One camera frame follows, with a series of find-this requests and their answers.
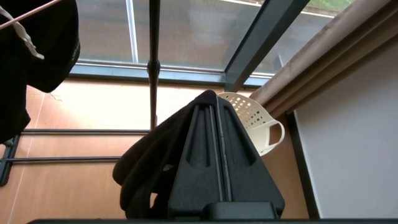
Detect black shorts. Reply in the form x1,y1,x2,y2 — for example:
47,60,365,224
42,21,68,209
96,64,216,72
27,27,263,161
0,0,81,144

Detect beige curtain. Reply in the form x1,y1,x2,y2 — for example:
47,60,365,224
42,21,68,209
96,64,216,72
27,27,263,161
250,0,398,119

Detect white laundry basket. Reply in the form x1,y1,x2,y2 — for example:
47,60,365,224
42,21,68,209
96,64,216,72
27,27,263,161
217,91,286,157

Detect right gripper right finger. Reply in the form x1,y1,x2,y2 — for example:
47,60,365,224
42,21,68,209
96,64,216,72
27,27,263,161
216,96,286,218

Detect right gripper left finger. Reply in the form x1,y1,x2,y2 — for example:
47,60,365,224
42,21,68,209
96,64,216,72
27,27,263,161
167,104,224,218

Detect black garment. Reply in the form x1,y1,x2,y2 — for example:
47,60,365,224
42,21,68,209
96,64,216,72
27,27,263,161
112,89,218,220

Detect black clothes rack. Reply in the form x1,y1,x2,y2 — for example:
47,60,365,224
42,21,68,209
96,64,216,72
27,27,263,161
0,0,161,187

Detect window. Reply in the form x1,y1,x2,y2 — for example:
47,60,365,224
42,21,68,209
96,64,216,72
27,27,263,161
67,0,355,93

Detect pink clothes hanger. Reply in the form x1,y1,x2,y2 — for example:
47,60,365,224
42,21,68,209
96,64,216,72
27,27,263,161
0,0,63,31

